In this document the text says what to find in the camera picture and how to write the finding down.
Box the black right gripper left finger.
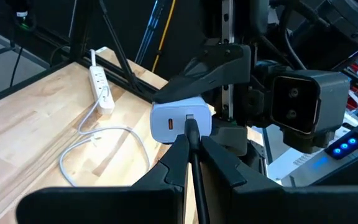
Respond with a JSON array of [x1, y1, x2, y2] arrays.
[[16, 134, 191, 224]]

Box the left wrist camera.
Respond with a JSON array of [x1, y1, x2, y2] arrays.
[[270, 70, 351, 154]]

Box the black aluminium table frame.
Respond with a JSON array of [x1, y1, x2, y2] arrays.
[[0, 0, 170, 110]]

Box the white printed paper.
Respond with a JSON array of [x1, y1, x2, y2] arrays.
[[267, 146, 329, 187]]

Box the small blue-grey wall charger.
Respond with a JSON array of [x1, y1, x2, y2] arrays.
[[150, 95, 213, 144]]

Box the white power strip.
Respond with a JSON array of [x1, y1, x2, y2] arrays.
[[88, 63, 116, 115]]

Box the blue cable bundle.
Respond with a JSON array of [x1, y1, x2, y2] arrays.
[[134, 0, 160, 65]]

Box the black USB cable plug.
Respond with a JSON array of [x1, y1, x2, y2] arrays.
[[183, 114, 211, 224]]

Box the white flat strip cord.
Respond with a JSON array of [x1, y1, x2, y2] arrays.
[[89, 48, 98, 68]]

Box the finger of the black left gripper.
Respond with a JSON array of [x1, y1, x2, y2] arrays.
[[152, 43, 252, 104], [211, 118, 249, 157]]

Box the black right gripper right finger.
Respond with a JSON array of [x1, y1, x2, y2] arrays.
[[200, 136, 358, 224]]

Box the black device with blue lights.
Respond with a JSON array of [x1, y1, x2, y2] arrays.
[[324, 131, 358, 161]]

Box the white cable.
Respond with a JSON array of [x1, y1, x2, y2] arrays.
[[58, 84, 151, 187]]

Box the yellow extension cable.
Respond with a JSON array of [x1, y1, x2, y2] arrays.
[[152, 0, 177, 73]]

